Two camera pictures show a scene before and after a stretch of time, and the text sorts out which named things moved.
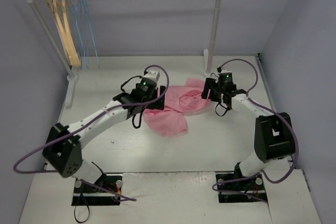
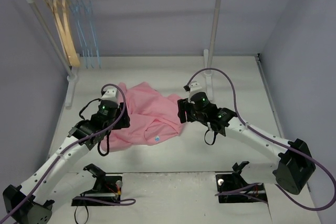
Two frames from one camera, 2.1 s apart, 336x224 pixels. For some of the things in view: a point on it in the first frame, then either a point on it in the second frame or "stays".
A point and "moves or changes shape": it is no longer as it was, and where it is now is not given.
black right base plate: (253, 185) stays
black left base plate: (86, 194) stays
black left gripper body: (160, 97) -> (124, 116)
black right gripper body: (207, 89) -> (182, 111)
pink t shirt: (179, 100) moves or changes shape
